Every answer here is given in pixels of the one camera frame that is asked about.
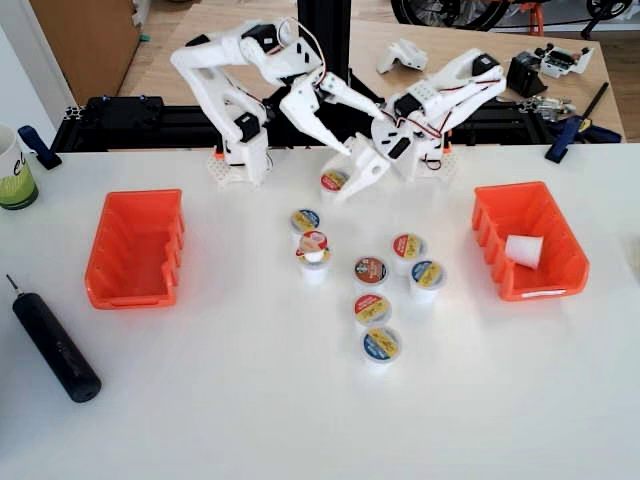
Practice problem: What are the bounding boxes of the blue lid coffee pod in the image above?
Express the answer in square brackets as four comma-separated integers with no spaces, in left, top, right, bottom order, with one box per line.
[294,247,332,285]
[288,208,321,236]
[359,325,404,370]
[407,259,447,305]

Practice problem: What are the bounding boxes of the black electric screwdriver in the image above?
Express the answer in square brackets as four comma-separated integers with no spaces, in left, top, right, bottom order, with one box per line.
[5,273,103,404]

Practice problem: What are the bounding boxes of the coffee pod with peeled lid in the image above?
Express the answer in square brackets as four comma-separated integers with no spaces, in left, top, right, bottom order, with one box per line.
[298,229,331,259]

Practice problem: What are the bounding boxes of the fixed white gripper finger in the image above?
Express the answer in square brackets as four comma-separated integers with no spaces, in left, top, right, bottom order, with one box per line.
[333,139,391,204]
[280,79,353,155]

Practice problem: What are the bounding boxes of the black printed plastic part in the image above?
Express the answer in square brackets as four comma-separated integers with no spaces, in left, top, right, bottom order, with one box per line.
[504,52,549,99]

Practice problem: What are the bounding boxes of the blue black bar clamp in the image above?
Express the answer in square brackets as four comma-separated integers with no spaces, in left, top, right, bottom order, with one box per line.
[544,82,624,164]

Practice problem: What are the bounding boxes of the red lid coffee pod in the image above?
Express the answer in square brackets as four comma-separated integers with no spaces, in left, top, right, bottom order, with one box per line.
[390,233,429,276]
[319,169,351,204]
[504,233,545,271]
[352,293,392,329]

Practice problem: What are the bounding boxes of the blue handled clamp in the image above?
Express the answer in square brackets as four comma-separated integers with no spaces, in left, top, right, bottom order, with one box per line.
[17,124,64,171]

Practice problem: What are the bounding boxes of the black bicycle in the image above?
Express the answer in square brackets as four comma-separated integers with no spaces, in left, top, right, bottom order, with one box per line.
[389,0,634,40]

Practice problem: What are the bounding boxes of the orange plastic storage bin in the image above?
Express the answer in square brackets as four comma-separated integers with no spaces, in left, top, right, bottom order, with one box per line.
[83,188,186,311]
[471,180,591,303]

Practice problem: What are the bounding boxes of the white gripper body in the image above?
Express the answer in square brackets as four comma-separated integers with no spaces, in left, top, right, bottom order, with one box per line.
[370,117,419,164]
[259,30,327,84]

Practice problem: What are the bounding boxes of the brown lid coffee pod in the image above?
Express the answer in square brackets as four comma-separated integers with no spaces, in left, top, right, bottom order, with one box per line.
[352,255,391,296]

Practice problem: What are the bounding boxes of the brown wooden cabinet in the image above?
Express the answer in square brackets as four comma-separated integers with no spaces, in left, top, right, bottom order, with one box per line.
[28,0,144,104]

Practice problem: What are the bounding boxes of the white and green mug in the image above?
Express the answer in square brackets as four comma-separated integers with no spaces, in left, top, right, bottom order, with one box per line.
[0,123,40,211]

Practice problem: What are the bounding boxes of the black aluminium frame rail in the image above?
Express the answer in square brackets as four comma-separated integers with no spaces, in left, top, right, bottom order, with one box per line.
[49,97,556,151]

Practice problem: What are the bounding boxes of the metal hand tools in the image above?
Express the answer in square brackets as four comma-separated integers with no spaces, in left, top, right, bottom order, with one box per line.
[519,94,576,124]

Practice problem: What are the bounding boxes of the black aluminium frame post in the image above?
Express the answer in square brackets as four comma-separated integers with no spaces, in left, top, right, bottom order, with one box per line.
[264,0,386,121]

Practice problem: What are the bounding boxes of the moving white gripper finger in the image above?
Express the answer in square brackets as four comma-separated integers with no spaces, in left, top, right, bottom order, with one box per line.
[322,139,359,174]
[320,72,389,124]

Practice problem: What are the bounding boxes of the white printed plastic part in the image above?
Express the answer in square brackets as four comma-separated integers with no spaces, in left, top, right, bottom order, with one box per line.
[375,38,429,75]

